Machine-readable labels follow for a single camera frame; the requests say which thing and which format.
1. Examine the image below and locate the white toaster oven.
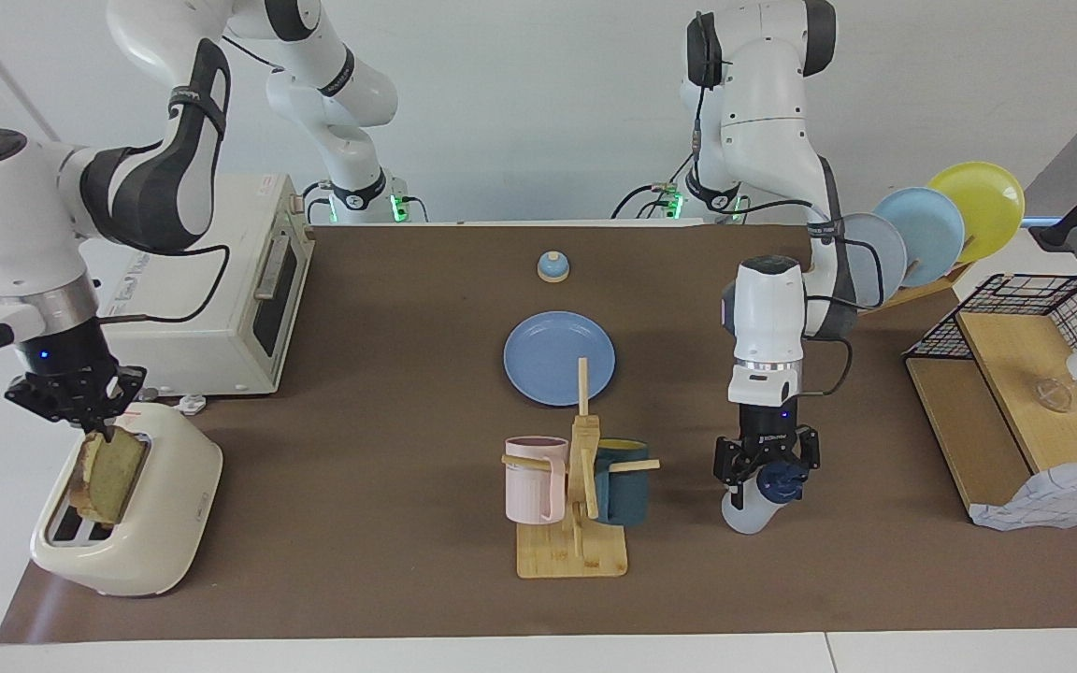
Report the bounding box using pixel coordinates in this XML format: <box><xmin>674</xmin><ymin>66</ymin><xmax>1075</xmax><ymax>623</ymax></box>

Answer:
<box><xmin>94</xmin><ymin>173</ymin><xmax>315</xmax><ymax>398</ymax></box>

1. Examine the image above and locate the wooden mug tree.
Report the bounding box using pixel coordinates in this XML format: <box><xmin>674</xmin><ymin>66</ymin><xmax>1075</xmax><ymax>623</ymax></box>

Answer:
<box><xmin>501</xmin><ymin>358</ymin><xmax>662</xmax><ymax>579</ymax></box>

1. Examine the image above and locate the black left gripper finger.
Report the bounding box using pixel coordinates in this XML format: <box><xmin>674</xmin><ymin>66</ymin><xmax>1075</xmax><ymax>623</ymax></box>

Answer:
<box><xmin>794</xmin><ymin>424</ymin><xmax>823</xmax><ymax>489</ymax></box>
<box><xmin>712</xmin><ymin>437</ymin><xmax>747</xmax><ymax>511</ymax></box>

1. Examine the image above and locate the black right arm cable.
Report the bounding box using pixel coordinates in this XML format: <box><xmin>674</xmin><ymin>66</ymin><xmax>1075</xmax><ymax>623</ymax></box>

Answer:
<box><xmin>95</xmin><ymin>33</ymin><xmax>315</xmax><ymax>327</ymax></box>

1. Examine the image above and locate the white toaster power cable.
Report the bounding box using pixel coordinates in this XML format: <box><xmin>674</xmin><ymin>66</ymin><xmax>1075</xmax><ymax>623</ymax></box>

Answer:
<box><xmin>139</xmin><ymin>387</ymin><xmax>208</xmax><ymax>415</ymax></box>

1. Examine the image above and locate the cream two-slot toaster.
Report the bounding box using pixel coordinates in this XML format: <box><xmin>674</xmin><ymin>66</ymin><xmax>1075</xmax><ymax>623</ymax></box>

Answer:
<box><xmin>30</xmin><ymin>402</ymin><xmax>223</xmax><ymax>597</ymax></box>

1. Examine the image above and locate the pink mug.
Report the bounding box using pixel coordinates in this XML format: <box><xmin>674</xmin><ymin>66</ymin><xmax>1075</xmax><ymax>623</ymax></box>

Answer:
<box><xmin>504</xmin><ymin>436</ymin><xmax>569</xmax><ymax>525</ymax></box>

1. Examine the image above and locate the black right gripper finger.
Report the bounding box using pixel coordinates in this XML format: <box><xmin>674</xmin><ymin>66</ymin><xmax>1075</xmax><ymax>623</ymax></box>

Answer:
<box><xmin>97</xmin><ymin>365</ymin><xmax>148</xmax><ymax>433</ymax></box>
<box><xmin>4</xmin><ymin>372</ymin><xmax>111</xmax><ymax>442</ymax></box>

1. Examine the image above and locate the yellow plate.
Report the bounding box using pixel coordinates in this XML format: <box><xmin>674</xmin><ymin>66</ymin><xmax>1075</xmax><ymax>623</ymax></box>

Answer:
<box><xmin>928</xmin><ymin>162</ymin><xmax>1027</xmax><ymax>265</ymax></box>

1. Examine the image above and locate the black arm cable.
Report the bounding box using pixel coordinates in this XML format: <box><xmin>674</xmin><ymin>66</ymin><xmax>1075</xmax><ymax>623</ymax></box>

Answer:
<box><xmin>95</xmin><ymin>33</ymin><xmax>315</xmax><ymax>327</ymax></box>
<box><xmin>752</xmin><ymin>198</ymin><xmax>878</xmax><ymax>398</ymax></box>

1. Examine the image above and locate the toasted bread slice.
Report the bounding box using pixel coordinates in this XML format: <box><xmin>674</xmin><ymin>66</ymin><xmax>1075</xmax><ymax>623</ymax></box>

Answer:
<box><xmin>66</xmin><ymin>430</ymin><xmax>149</xmax><ymax>526</ymax></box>

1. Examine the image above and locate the small clear glass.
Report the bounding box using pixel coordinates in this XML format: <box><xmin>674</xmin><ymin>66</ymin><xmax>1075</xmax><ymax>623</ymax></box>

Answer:
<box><xmin>1029</xmin><ymin>377</ymin><xmax>1074</xmax><ymax>414</ymax></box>

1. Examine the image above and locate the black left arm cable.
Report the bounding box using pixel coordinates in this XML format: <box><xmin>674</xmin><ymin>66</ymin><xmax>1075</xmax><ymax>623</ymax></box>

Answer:
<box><xmin>752</xmin><ymin>198</ymin><xmax>878</xmax><ymax>398</ymax></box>

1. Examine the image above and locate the wooden plate rack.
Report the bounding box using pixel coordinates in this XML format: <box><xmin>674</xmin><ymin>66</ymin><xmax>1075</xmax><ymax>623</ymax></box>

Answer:
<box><xmin>861</xmin><ymin>236</ymin><xmax>977</xmax><ymax>315</ymax></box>

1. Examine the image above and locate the pale grey plate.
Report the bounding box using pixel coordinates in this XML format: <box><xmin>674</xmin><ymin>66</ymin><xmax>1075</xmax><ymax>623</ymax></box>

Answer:
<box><xmin>836</xmin><ymin>213</ymin><xmax>908</xmax><ymax>311</ymax></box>

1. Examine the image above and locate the light blue plate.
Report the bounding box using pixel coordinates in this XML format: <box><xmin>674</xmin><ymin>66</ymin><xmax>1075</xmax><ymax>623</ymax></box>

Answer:
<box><xmin>873</xmin><ymin>187</ymin><xmax>967</xmax><ymax>288</ymax></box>

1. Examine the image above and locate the blue round plate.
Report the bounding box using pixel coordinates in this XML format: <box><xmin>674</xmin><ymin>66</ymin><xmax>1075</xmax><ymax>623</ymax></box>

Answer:
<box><xmin>503</xmin><ymin>311</ymin><xmax>616</xmax><ymax>408</ymax></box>

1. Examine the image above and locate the brown table mat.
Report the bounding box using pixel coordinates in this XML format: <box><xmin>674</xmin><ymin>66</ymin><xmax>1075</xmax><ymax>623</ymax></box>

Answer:
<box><xmin>0</xmin><ymin>224</ymin><xmax>1077</xmax><ymax>644</ymax></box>

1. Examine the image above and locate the teal mug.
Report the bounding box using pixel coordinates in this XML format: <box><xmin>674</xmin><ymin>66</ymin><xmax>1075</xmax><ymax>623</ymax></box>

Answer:
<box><xmin>592</xmin><ymin>438</ymin><xmax>651</xmax><ymax>526</ymax></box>

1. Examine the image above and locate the clear squeeze bottle blue cap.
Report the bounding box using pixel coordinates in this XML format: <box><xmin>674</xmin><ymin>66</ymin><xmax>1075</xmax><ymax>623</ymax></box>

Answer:
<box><xmin>722</xmin><ymin>463</ymin><xmax>811</xmax><ymax>536</ymax></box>

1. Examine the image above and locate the wooden shelf with wire frame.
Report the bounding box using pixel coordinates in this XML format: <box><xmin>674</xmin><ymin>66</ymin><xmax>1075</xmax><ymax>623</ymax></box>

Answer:
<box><xmin>903</xmin><ymin>274</ymin><xmax>1077</xmax><ymax>524</ymax></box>

